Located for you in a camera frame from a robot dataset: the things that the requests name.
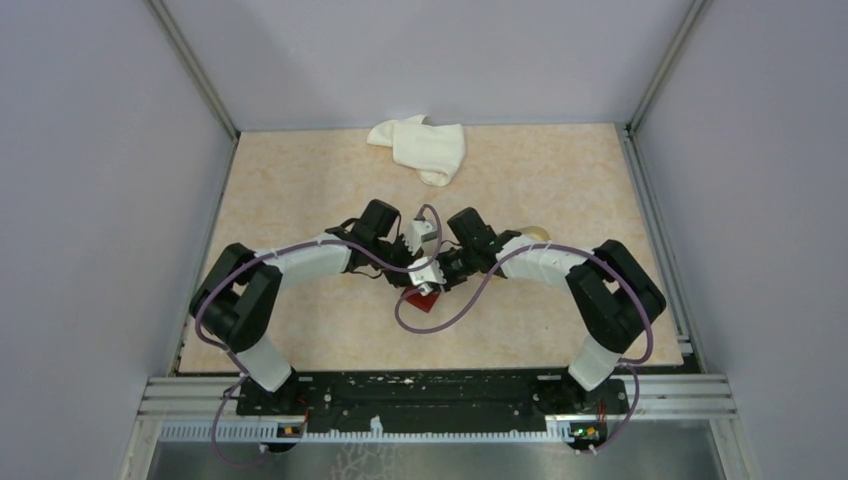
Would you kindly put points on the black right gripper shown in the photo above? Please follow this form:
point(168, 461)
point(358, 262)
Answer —
point(450, 282)

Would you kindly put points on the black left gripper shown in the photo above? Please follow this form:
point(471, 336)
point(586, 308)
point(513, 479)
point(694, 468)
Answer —
point(399, 278)

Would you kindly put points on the red leather card holder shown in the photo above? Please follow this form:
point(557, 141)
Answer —
point(419, 300)

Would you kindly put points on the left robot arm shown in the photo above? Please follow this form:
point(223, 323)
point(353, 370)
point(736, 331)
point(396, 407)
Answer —
point(233, 306)

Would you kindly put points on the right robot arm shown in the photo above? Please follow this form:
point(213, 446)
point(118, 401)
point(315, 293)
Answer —
point(615, 297)

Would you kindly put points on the beige oval tray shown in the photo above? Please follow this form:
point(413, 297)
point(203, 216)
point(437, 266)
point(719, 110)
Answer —
point(535, 233)

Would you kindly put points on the white folded cloth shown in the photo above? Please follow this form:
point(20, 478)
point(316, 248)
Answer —
point(435, 152)

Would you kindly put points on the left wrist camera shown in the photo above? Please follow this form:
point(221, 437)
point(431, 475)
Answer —
point(418, 233)

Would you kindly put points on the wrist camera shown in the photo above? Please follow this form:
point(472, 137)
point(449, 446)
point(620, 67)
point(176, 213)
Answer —
point(418, 233)
point(426, 275)

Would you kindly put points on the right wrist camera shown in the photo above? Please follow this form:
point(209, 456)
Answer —
point(426, 275)

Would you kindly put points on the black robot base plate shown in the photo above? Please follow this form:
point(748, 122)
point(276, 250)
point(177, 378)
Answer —
point(435, 401)

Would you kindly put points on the aluminium frame rail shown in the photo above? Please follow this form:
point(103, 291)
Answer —
point(204, 408)

